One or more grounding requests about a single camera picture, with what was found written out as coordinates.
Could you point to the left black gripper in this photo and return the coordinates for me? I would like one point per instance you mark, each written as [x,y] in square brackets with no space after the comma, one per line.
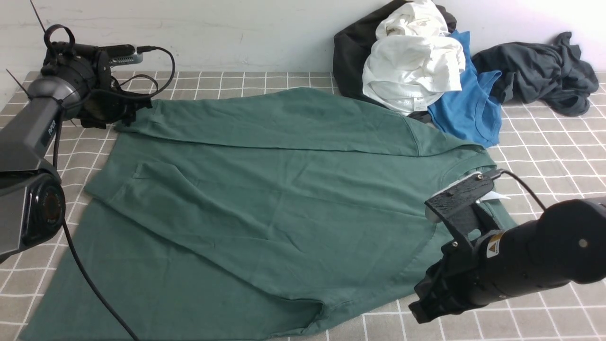
[99,98]

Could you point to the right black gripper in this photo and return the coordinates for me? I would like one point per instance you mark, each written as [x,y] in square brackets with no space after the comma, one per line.
[446,285]

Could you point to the green long-sleeve shirt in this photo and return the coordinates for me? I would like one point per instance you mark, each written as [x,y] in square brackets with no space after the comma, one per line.
[266,216]

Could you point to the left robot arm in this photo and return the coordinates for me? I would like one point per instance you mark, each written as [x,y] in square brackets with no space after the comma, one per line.
[33,204]

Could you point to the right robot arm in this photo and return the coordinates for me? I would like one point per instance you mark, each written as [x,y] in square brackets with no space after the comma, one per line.
[485,264]

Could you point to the blue shirt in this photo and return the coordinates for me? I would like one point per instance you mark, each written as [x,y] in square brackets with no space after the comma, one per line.
[473,113]

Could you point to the white crumpled shirt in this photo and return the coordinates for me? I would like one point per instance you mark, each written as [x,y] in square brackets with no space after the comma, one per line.
[414,60]

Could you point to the dark grey crumpled shirt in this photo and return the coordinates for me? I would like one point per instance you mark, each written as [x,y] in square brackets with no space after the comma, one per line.
[554,74]

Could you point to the black garment behind pile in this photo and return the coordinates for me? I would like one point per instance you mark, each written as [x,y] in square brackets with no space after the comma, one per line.
[353,44]

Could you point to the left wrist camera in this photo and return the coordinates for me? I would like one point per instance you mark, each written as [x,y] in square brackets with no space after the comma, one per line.
[115,54]

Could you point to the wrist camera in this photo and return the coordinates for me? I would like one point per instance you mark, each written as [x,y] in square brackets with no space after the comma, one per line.
[457,206]
[115,54]

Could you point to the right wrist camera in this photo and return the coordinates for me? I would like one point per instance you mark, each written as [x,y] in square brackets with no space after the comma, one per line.
[457,206]

